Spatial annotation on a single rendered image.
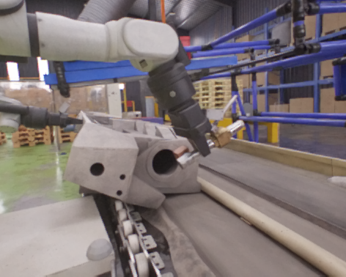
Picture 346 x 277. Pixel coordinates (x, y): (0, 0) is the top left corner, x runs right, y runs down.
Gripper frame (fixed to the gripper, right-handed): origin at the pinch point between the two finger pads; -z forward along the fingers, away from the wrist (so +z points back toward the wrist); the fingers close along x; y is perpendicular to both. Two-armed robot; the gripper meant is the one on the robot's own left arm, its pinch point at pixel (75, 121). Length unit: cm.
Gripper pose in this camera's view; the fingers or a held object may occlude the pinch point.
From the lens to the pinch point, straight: 111.2
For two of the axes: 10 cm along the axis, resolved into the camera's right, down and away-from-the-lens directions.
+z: -9.3, -0.8, -3.7
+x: 3.6, 0.8, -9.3
